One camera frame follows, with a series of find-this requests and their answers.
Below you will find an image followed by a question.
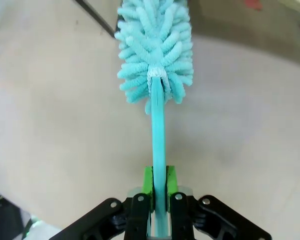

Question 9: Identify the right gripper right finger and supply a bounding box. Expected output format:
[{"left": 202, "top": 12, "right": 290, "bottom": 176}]
[{"left": 165, "top": 164, "right": 273, "bottom": 240}]

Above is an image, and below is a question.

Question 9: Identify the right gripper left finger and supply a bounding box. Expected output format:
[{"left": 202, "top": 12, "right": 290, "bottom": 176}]
[{"left": 48, "top": 165, "right": 157, "bottom": 240}]

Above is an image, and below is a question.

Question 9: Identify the teal chenille duster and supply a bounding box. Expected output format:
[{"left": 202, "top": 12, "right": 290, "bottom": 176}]
[{"left": 116, "top": 0, "right": 194, "bottom": 237}]

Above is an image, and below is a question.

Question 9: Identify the black metal bar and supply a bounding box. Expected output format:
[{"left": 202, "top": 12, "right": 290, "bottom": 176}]
[{"left": 74, "top": 0, "right": 117, "bottom": 39}]

